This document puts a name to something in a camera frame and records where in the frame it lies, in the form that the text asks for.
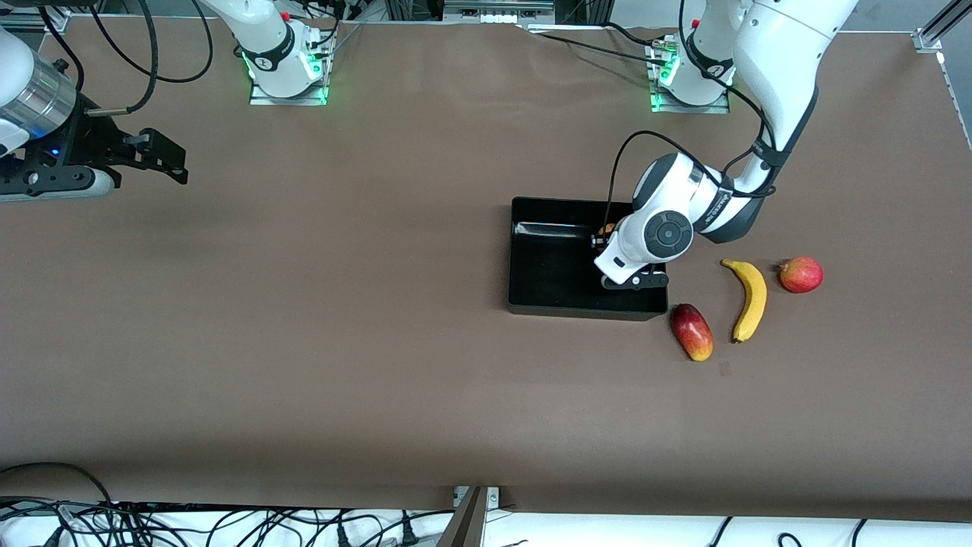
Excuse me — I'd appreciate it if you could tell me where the red yellow mango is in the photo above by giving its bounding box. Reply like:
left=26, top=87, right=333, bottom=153
left=670, top=303, right=715, bottom=362

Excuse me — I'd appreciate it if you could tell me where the black table cable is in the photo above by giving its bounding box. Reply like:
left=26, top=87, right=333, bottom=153
left=530, top=32, right=669, bottom=69
left=598, top=21, right=658, bottom=48

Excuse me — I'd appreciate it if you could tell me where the aluminium frame profile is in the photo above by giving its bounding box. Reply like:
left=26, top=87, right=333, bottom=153
left=914, top=0, right=972, bottom=55

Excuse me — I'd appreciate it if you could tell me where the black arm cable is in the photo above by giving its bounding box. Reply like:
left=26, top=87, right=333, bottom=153
left=38, top=0, right=215, bottom=115
left=606, top=0, right=781, bottom=223

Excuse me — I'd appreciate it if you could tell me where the grey metal rack panel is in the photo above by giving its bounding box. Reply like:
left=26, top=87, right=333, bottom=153
left=443, top=0, right=557, bottom=25

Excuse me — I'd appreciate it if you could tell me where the black floor cable bundle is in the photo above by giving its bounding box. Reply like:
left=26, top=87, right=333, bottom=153
left=0, top=495, right=458, bottom=547

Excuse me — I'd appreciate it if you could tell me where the red apple far right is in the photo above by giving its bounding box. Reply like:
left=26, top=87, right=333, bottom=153
left=777, top=256, right=825, bottom=295

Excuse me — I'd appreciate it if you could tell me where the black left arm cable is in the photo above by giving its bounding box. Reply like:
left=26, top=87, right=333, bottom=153
left=606, top=0, right=781, bottom=223

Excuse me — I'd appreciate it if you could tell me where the aluminium table bracket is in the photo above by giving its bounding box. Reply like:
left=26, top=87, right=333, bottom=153
left=437, top=485, right=503, bottom=547

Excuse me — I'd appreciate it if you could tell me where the black looped floor cable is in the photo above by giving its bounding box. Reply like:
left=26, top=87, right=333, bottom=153
left=0, top=461, right=116, bottom=505

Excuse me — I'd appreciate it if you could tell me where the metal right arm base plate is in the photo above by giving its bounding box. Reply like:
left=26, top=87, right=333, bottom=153
left=248, top=30, right=330, bottom=106

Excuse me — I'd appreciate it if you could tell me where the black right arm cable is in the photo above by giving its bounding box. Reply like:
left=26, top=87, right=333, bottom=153
left=38, top=0, right=215, bottom=115

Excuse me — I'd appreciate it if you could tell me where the yellow banana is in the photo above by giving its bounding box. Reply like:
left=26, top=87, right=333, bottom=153
left=720, top=258, right=768, bottom=344

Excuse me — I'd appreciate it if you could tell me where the black plastic box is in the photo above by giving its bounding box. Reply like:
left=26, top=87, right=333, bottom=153
left=507, top=196, right=670, bottom=321

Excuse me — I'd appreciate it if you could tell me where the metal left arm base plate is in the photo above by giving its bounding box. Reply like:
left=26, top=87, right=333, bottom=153
left=649, top=34, right=732, bottom=115

